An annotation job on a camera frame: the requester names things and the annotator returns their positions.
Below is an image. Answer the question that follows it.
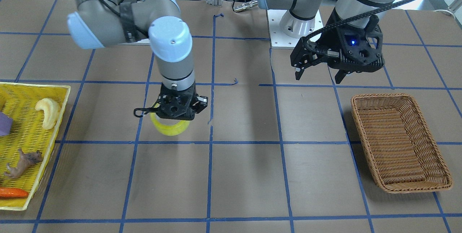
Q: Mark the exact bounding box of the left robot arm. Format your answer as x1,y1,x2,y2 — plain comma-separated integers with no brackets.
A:
258,0,399,84

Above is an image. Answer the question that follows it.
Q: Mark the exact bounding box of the brown wicker basket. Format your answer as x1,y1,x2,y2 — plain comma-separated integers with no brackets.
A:
351,93,453,194

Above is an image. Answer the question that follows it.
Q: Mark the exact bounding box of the yellow toy banana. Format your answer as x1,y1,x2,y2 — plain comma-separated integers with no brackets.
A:
35,98,61,130

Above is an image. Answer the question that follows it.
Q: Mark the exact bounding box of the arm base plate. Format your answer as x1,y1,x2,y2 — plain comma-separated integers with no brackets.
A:
267,10,323,49

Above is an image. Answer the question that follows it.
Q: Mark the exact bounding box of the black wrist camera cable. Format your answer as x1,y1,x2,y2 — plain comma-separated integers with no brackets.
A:
305,0,444,58

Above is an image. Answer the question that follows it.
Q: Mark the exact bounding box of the orange toy carrot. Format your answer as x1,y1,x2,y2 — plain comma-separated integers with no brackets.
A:
0,187,29,199

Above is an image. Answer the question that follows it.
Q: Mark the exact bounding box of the yellow plastic basket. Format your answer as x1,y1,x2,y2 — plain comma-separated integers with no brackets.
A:
0,82,71,211

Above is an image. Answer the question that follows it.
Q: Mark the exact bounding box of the brown toy animal figure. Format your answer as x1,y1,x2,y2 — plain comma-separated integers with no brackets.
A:
3,148,43,179

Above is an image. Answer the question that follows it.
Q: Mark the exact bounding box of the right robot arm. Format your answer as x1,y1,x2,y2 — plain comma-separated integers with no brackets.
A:
67,0,208,120

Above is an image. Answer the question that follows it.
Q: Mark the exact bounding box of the yellow tape roll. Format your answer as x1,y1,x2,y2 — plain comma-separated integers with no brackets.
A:
149,113,191,136

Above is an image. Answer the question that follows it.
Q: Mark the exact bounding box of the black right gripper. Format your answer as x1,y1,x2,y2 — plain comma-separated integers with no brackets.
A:
134,83,209,120

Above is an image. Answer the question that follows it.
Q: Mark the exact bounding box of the purple foam block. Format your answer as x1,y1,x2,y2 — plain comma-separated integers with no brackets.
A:
0,112,13,136

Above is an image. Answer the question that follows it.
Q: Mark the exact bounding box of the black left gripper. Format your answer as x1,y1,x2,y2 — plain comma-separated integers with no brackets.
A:
290,15,385,84

